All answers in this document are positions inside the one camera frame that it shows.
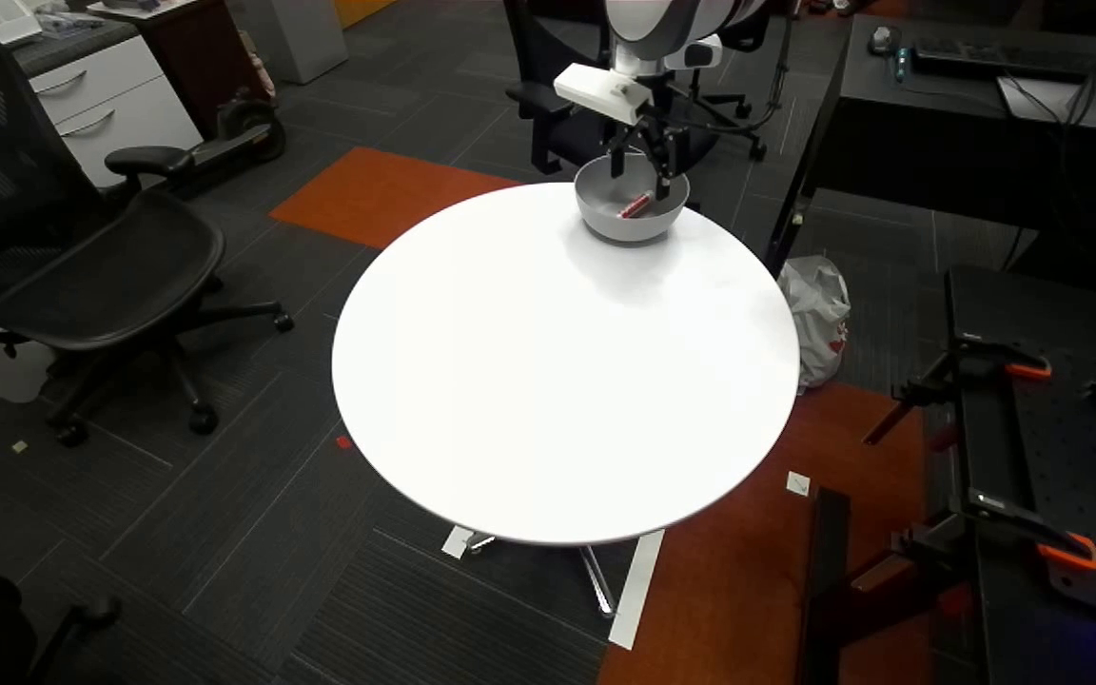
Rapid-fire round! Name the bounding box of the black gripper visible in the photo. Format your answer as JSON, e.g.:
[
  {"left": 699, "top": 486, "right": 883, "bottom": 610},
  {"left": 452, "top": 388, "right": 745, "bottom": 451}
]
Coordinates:
[{"left": 611, "top": 75, "right": 683, "bottom": 205}]

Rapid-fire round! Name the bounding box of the grey bowl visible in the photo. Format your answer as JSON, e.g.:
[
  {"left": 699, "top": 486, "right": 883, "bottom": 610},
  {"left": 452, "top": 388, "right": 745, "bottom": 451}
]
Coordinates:
[{"left": 571, "top": 154, "right": 693, "bottom": 248}]

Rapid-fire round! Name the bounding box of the white plastic bag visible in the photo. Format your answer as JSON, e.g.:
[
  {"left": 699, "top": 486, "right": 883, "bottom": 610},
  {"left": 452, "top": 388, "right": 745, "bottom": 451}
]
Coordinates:
[{"left": 776, "top": 253, "right": 852, "bottom": 391}]

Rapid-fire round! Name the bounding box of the black office desk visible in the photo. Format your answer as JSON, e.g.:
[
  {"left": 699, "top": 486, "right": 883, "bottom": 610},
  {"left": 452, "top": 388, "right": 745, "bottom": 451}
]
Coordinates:
[{"left": 762, "top": 13, "right": 1096, "bottom": 271}]

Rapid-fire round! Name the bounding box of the grey bin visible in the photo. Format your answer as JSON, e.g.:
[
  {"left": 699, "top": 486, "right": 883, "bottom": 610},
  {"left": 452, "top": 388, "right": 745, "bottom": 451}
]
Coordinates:
[{"left": 229, "top": 0, "right": 351, "bottom": 89}]

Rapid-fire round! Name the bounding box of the black keyboard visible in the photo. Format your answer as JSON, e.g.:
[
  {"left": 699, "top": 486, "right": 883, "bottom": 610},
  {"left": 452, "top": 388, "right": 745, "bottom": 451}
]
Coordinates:
[{"left": 905, "top": 30, "right": 1096, "bottom": 89}]

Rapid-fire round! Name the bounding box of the black kick scooter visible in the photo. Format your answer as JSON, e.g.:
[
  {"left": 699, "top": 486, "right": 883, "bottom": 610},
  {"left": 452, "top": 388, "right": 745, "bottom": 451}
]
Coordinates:
[{"left": 172, "top": 90, "right": 290, "bottom": 193}]

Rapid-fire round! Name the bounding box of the white table base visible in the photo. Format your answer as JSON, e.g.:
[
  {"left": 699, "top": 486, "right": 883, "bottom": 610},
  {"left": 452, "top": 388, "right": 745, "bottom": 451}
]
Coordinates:
[{"left": 439, "top": 523, "right": 670, "bottom": 655}]

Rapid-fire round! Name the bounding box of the white paper sheet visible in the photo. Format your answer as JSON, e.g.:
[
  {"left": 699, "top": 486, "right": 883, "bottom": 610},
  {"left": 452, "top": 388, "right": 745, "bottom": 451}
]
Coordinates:
[{"left": 998, "top": 74, "right": 1096, "bottom": 137}]

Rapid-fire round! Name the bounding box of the black workbench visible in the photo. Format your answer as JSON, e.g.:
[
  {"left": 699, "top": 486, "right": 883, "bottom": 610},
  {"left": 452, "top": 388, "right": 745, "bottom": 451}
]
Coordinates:
[{"left": 943, "top": 262, "right": 1096, "bottom": 685}]

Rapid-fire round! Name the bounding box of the white drawer cabinet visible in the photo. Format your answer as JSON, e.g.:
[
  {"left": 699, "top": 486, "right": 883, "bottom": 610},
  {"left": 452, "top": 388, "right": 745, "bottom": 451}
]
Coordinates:
[{"left": 12, "top": 23, "right": 209, "bottom": 193}]

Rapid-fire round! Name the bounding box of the black mesh office chair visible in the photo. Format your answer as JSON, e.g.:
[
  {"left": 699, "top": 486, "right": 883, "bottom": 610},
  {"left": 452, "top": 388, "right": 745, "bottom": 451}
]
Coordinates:
[{"left": 0, "top": 17, "right": 296, "bottom": 451}]

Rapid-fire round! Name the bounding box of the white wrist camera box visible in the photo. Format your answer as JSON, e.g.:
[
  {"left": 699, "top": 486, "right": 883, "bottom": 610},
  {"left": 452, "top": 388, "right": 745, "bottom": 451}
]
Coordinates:
[{"left": 551, "top": 61, "right": 646, "bottom": 131}]

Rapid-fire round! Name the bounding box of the orange handled bar clamp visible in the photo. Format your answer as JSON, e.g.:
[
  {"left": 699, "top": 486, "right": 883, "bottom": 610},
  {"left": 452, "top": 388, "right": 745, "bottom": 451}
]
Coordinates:
[
  {"left": 866, "top": 330, "right": 1057, "bottom": 451},
  {"left": 894, "top": 486, "right": 1096, "bottom": 602}
]

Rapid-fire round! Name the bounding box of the black upright post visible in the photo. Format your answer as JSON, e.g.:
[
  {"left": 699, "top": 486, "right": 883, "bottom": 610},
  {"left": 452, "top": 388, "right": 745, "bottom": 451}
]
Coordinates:
[{"left": 801, "top": 486, "right": 857, "bottom": 685}]

